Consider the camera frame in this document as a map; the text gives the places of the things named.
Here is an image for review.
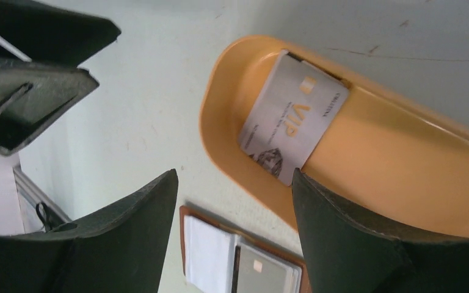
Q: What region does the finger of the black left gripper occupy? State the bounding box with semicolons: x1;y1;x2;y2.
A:
0;58;100;156
0;1;121;67

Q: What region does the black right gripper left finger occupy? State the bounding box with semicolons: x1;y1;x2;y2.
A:
0;169;178;292

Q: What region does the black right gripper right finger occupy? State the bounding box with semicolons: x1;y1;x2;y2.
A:
291;170;469;292

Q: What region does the brown leather card holder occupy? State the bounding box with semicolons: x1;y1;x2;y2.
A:
179;206;312;292

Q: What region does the grey card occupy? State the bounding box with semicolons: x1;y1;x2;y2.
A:
231;244;302;292

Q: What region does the silver VIP card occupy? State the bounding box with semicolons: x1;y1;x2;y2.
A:
238;50;350;186

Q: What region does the orange plastic tray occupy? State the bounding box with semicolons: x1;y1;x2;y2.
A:
199;35;469;237

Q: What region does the aluminium frame rail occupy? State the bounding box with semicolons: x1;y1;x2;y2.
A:
13;165;71;234

